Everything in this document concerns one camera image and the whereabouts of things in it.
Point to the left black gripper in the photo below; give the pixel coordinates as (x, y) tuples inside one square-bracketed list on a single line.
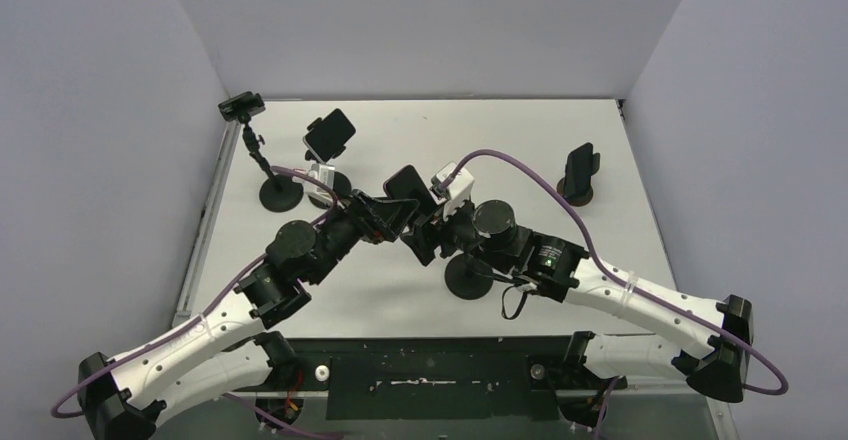
[(379, 220)]

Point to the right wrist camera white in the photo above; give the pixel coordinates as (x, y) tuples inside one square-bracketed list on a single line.
[(456, 194)]

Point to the purple-edged black smartphone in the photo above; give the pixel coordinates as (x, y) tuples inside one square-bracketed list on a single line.
[(406, 183)]

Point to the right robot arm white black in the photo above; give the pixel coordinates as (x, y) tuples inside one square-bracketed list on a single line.
[(683, 337)]

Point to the brown wooden round phone stand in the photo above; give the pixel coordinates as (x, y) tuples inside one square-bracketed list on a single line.
[(577, 198)]

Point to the dark blue-edged smartphone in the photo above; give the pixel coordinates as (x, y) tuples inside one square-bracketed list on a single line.
[(581, 165)]

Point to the black round-base phone stand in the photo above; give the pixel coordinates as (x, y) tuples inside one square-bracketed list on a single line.
[(467, 278)]

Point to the black smartphone white edge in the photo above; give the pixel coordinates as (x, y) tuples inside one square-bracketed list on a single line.
[(326, 137)]

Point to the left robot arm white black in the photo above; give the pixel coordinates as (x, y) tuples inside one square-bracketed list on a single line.
[(119, 394)]

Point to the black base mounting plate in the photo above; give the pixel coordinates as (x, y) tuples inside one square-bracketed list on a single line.
[(533, 377)]

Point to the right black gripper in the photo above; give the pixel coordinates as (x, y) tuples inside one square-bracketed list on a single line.
[(436, 233)]

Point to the tall black tripod phone stand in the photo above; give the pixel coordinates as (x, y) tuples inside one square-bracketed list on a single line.
[(278, 193)]

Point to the aluminium frame rail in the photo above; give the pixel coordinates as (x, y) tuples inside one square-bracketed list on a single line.
[(193, 273)]

